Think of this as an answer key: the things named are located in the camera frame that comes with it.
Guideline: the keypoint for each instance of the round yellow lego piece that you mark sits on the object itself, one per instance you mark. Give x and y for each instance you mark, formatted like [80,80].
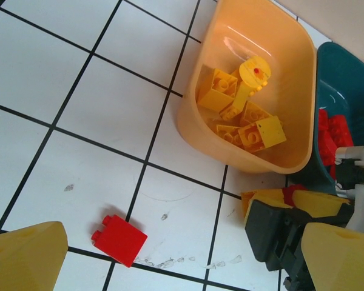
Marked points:
[254,72]

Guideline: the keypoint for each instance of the red lego brick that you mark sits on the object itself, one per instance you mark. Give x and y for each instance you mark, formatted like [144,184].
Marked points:
[288,195]
[121,242]
[324,121]
[327,151]
[341,133]

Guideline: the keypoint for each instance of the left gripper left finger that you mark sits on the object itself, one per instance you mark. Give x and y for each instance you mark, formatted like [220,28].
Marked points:
[24,260]

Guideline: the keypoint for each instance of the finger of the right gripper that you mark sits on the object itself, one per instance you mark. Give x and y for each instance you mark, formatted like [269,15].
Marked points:
[261,194]
[321,204]

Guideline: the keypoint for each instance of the long yellow lego brick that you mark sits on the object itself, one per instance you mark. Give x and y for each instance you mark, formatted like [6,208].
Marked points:
[241,97]

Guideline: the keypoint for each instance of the orange plastic bin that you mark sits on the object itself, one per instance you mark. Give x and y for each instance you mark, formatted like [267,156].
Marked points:
[261,30]

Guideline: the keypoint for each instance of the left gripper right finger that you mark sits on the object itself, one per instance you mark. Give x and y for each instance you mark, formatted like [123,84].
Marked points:
[345,260]

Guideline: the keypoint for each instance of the teal plastic bin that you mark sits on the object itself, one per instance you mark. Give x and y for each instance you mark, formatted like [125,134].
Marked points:
[345,75]

